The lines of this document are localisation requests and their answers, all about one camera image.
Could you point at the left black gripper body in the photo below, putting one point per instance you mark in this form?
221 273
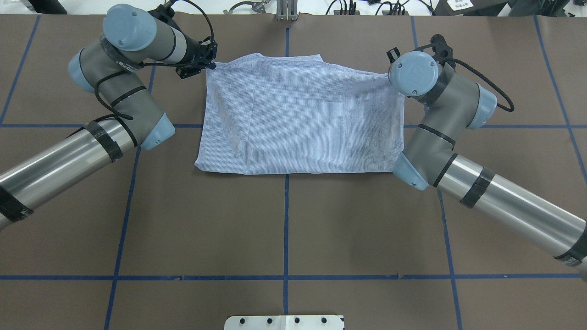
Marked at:
195 51

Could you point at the light blue striped shirt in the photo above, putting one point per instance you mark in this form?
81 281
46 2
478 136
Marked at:
277 116

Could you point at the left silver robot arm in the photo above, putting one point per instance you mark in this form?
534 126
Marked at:
131 40

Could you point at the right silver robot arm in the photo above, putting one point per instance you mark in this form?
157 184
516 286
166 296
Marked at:
459 98

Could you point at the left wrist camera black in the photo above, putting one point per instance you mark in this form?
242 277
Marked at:
164 11

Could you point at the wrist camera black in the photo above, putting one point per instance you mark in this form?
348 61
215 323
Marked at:
164 11
441 52

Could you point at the aluminium frame post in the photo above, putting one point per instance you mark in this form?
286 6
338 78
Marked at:
287 10

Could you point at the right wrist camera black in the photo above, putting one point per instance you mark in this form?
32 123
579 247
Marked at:
441 52

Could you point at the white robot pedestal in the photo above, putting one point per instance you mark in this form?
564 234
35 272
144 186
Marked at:
285 322

